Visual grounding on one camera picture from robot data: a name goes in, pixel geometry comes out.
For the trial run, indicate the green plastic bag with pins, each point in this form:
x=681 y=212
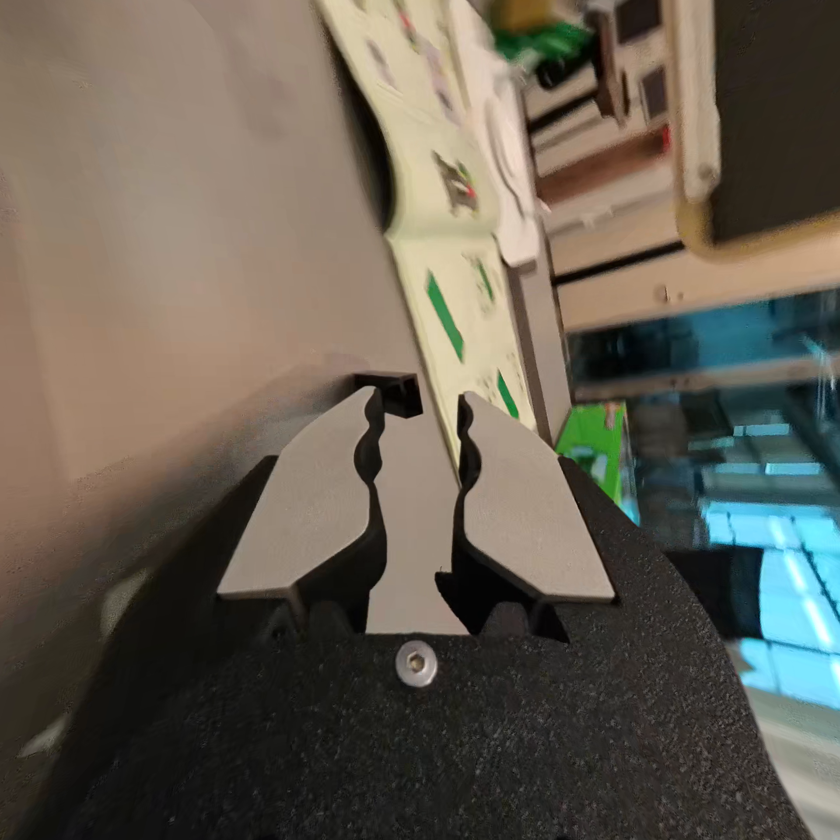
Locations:
x=538 y=38

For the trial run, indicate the pale green printed sheet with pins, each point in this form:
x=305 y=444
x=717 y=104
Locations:
x=420 y=111
x=453 y=308

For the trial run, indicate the beige framed black panel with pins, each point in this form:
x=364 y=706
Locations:
x=774 y=118

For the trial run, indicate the green cardboard box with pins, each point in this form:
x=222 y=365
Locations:
x=594 y=446

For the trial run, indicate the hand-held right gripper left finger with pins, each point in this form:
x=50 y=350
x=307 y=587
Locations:
x=308 y=518

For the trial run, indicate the grey desk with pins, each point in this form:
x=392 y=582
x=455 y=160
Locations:
x=164 y=262

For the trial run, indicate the white paper pile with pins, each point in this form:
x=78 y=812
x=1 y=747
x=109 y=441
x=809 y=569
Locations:
x=515 y=170

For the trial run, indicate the brown wooden stand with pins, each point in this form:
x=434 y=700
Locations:
x=610 y=65

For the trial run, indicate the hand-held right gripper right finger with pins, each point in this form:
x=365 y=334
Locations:
x=525 y=518

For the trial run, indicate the small black square block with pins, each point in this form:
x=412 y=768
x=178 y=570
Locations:
x=394 y=392

